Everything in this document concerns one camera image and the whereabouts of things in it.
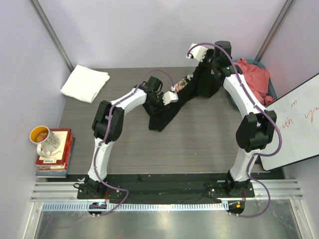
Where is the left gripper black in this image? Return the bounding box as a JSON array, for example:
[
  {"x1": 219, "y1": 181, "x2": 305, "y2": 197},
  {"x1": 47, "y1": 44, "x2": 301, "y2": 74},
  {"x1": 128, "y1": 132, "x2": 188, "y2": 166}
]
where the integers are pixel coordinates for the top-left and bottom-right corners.
[{"x1": 148, "y1": 93, "x2": 169, "y2": 116}]

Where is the black floral t shirt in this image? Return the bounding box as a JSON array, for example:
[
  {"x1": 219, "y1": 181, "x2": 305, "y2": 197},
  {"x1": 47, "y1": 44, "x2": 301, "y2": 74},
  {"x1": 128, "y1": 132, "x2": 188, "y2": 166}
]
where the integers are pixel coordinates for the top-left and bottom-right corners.
[{"x1": 149, "y1": 66, "x2": 221, "y2": 132}]

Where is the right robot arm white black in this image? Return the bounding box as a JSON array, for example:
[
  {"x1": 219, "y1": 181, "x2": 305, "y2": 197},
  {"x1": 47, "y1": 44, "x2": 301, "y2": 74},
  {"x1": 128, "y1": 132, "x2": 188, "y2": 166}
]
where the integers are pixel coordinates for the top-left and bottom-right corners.
[{"x1": 205, "y1": 41, "x2": 277, "y2": 197}]

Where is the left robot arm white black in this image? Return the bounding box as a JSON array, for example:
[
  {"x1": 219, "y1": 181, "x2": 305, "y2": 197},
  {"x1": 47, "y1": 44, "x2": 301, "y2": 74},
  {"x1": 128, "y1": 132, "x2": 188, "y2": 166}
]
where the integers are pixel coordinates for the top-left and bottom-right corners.
[{"x1": 78, "y1": 76, "x2": 164, "y2": 199}]

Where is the bottom book in stack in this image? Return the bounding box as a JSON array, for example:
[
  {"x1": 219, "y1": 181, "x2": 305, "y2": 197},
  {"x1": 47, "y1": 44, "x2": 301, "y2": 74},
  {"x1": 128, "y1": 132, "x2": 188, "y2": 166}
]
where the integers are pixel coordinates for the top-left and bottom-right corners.
[{"x1": 35, "y1": 137, "x2": 75, "y2": 178}]

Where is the pink crumpled t shirt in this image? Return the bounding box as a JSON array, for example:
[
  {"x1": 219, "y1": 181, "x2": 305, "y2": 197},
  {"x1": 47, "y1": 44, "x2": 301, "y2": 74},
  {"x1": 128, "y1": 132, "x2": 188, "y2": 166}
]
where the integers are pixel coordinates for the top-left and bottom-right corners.
[{"x1": 233, "y1": 58, "x2": 276, "y2": 106}]

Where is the folded white t shirt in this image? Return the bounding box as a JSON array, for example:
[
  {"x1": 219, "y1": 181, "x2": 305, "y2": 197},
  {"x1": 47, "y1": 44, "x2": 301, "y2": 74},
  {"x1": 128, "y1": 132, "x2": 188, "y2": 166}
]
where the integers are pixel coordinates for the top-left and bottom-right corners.
[{"x1": 61, "y1": 65, "x2": 110, "y2": 104}]

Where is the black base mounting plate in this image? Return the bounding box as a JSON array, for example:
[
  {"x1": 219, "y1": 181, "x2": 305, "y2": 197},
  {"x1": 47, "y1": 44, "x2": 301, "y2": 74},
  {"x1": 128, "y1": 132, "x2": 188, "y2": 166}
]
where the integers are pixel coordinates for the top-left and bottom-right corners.
[{"x1": 73, "y1": 173, "x2": 255, "y2": 203}]

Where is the whiteboard with red writing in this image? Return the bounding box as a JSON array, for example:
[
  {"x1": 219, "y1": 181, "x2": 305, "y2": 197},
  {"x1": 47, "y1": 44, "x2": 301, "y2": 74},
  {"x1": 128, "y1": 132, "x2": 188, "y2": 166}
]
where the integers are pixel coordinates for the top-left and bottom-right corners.
[{"x1": 260, "y1": 75, "x2": 319, "y2": 171}]

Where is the red top book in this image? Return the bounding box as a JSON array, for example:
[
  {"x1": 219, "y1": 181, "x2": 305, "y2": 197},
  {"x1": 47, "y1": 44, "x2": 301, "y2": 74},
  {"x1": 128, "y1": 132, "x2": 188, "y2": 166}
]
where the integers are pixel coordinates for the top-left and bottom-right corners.
[{"x1": 35, "y1": 128, "x2": 73, "y2": 170}]

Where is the floral mug yellow inside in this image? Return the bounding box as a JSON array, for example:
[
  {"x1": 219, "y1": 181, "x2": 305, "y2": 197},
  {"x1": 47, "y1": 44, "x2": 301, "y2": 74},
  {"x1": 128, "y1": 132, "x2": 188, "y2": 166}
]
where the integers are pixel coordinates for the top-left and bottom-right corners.
[{"x1": 29, "y1": 125, "x2": 60, "y2": 157}]

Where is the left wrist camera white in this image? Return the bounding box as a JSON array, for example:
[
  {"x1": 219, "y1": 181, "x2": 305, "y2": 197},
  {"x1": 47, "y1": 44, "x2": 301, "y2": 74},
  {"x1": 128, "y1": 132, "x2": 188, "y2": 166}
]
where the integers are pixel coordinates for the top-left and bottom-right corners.
[{"x1": 162, "y1": 91, "x2": 178, "y2": 106}]

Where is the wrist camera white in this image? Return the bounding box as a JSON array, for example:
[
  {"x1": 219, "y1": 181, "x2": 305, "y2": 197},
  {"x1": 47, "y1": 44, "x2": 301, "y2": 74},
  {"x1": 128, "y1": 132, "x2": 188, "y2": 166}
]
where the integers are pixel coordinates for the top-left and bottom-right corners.
[
  {"x1": 162, "y1": 91, "x2": 178, "y2": 106},
  {"x1": 186, "y1": 43, "x2": 208, "y2": 62}
]

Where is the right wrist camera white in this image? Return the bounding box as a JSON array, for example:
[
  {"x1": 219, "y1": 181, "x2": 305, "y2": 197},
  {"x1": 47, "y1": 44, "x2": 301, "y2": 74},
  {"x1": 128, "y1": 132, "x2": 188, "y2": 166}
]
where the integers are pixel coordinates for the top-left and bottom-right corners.
[{"x1": 186, "y1": 43, "x2": 208, "y2": 62}]

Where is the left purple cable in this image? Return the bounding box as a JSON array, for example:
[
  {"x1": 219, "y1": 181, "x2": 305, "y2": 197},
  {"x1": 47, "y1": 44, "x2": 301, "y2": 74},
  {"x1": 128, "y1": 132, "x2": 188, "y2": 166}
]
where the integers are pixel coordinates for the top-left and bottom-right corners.
[{"x1": 92, "y1": 69, "x2": 177, "y2": 216}]

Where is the purple cable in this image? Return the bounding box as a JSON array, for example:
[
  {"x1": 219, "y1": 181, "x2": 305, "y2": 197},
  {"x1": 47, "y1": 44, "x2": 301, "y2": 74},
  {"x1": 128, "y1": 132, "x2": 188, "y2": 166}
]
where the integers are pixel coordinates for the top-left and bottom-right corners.
[
  {"x1": 92, "y1": 69, "x2": 177, "y2": 216},
  {"x1": 187, "y1": 42, "x2": 283, "y2": 218}
]

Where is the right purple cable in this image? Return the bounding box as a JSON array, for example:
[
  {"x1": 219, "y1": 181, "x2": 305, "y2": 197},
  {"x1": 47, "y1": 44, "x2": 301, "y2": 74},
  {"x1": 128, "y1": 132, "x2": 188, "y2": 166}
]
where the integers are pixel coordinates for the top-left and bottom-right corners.
[{"x1": 187, "y1": 42, "x2": 283, "y2": 218}]

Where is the white slotted cable duct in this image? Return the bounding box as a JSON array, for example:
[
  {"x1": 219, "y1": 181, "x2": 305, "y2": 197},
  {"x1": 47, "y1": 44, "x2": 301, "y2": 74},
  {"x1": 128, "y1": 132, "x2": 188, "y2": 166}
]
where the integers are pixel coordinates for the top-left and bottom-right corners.
[{"x1": 42, "y1": 201, "x2": 229, "y2": 212}]

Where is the aluminium rail frame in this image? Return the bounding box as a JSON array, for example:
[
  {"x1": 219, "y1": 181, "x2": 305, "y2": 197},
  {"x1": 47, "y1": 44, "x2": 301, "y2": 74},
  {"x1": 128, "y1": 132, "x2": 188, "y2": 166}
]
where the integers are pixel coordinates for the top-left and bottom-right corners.
[{"x1": 30, "y1": 180, "x2": 303, "y2": 204}]

